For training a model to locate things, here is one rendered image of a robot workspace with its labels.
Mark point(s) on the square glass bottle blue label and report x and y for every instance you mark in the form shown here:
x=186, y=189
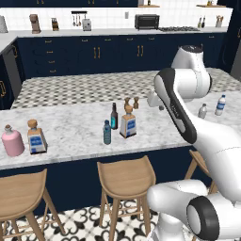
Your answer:
x=128, y=125
x=36, y=141

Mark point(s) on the pink round bottle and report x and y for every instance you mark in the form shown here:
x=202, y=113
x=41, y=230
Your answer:
x=13, y=142

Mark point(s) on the navy tall cupboard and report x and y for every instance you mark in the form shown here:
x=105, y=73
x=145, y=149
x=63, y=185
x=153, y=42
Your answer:
x=233, y=34

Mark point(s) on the wooden wall shelf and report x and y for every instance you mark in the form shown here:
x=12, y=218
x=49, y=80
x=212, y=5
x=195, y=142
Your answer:
x=148, y=6
x=207, y=5

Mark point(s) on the brown coffee machine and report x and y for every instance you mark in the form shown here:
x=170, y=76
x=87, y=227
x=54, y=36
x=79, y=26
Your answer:
x=35, y=23

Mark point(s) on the dark olive bottle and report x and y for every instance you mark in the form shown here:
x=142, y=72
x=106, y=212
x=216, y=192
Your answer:
x=199, y=23

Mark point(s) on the grey metal grater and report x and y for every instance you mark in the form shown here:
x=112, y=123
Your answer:
x=3, y=25

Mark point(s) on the pot with wooden tools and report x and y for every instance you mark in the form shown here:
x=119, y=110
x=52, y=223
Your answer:
x=219, y=21

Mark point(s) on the navy side cupboard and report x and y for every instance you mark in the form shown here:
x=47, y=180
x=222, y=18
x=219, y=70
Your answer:
x=4, y=88

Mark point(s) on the black hob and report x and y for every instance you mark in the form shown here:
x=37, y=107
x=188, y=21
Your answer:
x=179, y=28

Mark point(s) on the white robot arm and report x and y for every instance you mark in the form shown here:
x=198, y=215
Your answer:
x=216, y=147

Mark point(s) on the teal plastic bottle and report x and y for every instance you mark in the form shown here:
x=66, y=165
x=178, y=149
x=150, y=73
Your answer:
x=107, y=133

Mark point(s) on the small clear plastic bottle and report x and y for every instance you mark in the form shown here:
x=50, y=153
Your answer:
x=202, y=112

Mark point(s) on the navy wall cupboards run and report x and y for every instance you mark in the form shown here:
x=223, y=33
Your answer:
x=62, y=2

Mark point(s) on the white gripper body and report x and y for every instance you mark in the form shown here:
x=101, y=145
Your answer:
x=153, y=99

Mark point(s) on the wooden shaker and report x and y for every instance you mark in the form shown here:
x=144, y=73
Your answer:
x=126, y=101
x=136, y=103

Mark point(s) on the wall power outlet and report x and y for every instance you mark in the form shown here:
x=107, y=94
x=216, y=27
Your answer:
x=126, y=15

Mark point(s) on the wooden bar stool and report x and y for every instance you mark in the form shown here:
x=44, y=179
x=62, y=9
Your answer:
x=19, y=194
x=125, y=179
x=197, y=161

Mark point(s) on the silver toaster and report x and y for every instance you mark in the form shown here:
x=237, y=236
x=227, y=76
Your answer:
x=87, y=25

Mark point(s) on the rail with hanging tools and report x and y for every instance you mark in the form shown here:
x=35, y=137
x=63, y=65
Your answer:
x=78, y=17

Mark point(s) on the wooden knife block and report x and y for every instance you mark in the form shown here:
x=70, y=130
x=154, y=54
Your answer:
x=55, y=24

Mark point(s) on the navy base cupboards run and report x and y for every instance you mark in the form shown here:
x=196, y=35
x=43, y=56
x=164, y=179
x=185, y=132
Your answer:
x=103, y=56

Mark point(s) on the dark brown glass bottle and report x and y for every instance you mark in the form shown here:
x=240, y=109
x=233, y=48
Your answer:
x=114, y=117

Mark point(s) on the black toaster oven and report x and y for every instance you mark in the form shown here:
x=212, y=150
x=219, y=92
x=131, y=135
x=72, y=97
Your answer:
x=147, y=22

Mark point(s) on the white plastic bottle blue label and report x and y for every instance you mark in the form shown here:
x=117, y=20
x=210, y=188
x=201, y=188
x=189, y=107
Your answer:
x=220, y=106

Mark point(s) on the black dishwasher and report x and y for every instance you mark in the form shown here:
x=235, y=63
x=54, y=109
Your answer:
x=12, y=70

